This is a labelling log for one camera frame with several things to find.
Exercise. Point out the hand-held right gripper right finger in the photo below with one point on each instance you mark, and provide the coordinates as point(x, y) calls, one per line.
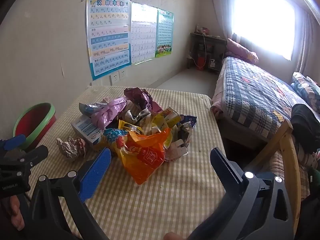
point(225, 165)

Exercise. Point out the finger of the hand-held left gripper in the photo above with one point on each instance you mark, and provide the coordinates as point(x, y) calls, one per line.
point(37, 152)
point(13, 142)

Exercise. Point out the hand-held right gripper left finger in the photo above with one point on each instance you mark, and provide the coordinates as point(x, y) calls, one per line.
point(96, 172)

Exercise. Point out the green-rimmed red basin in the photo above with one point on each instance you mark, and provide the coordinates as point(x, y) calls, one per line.
point(35, 120)

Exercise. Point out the white blue milk carton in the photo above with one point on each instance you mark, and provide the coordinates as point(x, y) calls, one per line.
point(85, 130)

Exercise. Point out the yellow black wrapper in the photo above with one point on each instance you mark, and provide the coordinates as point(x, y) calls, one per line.
point(128, 127)

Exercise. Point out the pink plastic wrapper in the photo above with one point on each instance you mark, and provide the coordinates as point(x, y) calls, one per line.
point(107, 112)

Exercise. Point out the yellow bear print carton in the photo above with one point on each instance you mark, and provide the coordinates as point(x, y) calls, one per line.
point(167, 117)

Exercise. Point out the person's left hand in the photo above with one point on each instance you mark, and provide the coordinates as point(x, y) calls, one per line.
point(16, 212)

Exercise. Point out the person's right hand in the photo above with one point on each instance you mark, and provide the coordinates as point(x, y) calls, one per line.
point(173, 236)

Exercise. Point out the crumpled pink white wrapper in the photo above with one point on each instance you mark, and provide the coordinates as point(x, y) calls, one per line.
point(71, 147)

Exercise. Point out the blue snack wrapper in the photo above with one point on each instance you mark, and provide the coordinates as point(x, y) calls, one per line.
point(112, 135)

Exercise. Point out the white paper scrap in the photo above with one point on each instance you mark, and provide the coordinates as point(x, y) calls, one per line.
point(178, 151)

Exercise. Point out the orange plastic bag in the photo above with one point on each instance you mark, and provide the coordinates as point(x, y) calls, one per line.
point(145, 160)

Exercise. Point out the quilted chair cushion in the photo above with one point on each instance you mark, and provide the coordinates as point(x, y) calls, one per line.
point(276, 165)

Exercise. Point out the silver blue foil bag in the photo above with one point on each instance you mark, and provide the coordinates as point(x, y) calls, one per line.
point(186, 130)

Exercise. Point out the silver blue wrapper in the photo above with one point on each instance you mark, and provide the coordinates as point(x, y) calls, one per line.
point(87, 108)

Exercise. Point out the wooden chair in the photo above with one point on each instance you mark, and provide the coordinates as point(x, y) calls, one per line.
point(290, 155)

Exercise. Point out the pink bed sheet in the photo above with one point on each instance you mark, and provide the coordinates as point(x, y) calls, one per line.
point(220, 97)

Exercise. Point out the black white foil wrapper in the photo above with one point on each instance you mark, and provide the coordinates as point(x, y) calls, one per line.
point(140, 117)

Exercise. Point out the bed with plaid quilt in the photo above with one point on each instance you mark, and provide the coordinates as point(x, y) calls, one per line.
point(250, 92)

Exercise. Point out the floral cloth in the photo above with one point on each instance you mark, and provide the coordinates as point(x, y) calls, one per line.
point(310, 160)

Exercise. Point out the maroon snack wrapper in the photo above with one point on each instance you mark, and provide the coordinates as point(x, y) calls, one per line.
point(140, 97)

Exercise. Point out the dark clothing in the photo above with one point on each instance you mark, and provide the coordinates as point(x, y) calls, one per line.
point(305, 125)

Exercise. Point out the small white container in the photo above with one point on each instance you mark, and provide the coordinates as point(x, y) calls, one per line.
point(212, 63)

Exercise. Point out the red bucket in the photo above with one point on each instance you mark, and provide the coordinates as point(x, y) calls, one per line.
point(200, 62)

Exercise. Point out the patterned pillow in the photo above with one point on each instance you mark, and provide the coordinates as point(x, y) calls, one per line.
point(305, 87)

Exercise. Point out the dark bedside shelf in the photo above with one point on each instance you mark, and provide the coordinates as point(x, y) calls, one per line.
point(215, 50)

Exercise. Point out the pink pillow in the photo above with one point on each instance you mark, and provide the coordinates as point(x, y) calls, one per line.
point(240, 50)

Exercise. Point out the red white box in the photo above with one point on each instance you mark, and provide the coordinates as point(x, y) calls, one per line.
point(203, 30)

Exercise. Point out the sheer curtain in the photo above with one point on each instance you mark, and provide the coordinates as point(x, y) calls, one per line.
point(307, 42)
point(220, 5)

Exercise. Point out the bright window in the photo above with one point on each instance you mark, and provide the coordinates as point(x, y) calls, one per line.
point(262, 17)

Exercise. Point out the white blank wall plate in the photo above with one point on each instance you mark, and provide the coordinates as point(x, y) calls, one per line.
point(96, 82)

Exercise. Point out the white wall socket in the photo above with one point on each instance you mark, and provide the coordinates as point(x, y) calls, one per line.
point(122, 74)
point(114, 78)

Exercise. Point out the blue phonics wall poster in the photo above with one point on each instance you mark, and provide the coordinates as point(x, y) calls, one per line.
point(107, 42)

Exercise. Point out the white chart wall poster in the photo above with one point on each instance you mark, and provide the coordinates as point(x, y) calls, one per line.
point(143, 37)

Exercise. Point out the green chart wall poster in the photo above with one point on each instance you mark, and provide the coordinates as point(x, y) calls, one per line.
point(163, 32)

